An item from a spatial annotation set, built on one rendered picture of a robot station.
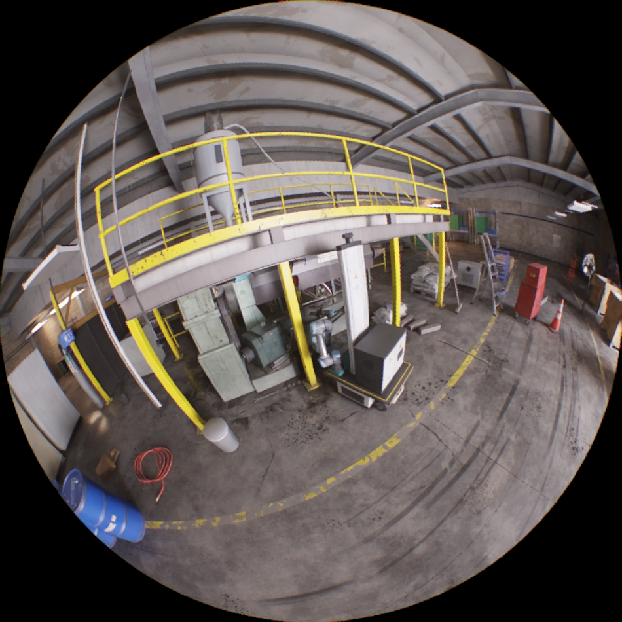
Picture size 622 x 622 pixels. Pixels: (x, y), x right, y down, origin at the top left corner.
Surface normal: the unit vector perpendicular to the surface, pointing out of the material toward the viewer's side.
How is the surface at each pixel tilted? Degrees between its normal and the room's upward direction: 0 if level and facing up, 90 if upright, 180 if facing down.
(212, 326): 90
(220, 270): 90
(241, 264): 90
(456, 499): 0
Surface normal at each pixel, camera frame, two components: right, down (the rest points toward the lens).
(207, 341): 0.44, 0.30
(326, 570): -0.18, -0.89
